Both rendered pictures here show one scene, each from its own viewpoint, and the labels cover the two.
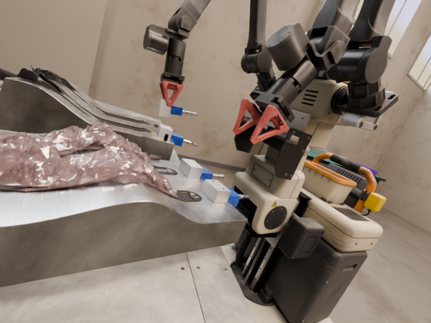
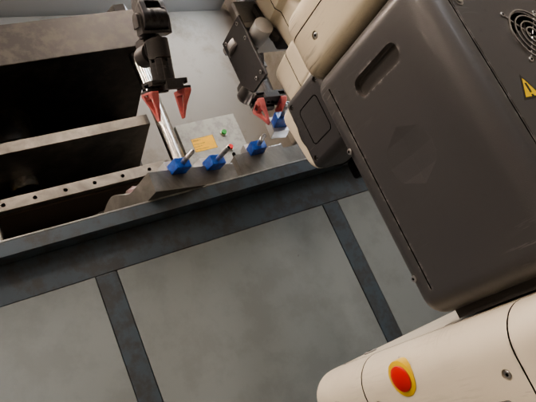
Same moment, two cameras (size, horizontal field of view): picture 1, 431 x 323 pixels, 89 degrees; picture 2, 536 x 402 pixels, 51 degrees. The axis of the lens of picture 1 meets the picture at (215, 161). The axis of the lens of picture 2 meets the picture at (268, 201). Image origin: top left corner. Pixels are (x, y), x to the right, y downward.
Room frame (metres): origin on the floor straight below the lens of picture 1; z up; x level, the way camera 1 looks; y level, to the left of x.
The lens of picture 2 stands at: (0.58, -1.36, 0.32)
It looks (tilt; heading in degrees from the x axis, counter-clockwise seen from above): 15 degrees up; 88
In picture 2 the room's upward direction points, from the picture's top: 24 degrees counter-clockwise
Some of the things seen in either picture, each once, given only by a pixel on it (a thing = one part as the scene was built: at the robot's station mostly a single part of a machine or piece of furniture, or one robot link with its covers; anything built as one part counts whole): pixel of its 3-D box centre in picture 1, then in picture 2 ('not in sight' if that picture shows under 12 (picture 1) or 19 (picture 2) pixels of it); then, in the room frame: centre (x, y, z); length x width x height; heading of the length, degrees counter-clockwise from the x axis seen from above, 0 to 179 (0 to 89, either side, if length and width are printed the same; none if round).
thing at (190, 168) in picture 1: (204, 174); (215, 160); (0.54, 0.01, 0.85); 0.13 x 0.05 x 0.05; 132
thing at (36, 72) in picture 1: (90, 100); not in sight; (0.60, 0.38, 0.92); 0.35 x 0.16 x 0.09; 115
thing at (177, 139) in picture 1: (178, 140); (258, 146); (0.66, 0.13, 0.89); 0.13 x 0.05 x 0.05; 115
